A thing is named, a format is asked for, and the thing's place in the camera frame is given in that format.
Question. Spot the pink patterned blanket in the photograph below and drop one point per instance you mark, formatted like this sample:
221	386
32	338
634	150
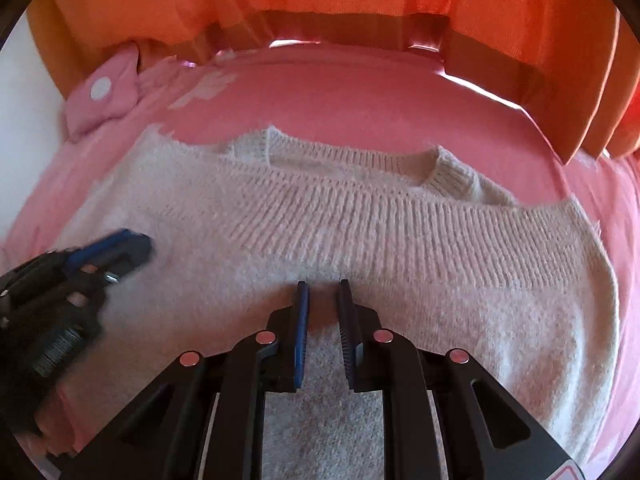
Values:
350	100

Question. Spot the pink sweater with black hearts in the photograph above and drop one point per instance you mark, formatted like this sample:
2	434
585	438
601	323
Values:
400	270

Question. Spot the pink pillow with white dots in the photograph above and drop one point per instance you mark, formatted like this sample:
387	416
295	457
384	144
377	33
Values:
102	97

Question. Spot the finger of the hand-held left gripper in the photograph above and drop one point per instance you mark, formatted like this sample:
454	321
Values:
112	250

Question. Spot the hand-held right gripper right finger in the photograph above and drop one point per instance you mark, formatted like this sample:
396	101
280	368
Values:
346	330

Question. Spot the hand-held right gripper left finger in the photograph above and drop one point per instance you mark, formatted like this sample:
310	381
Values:
300	330

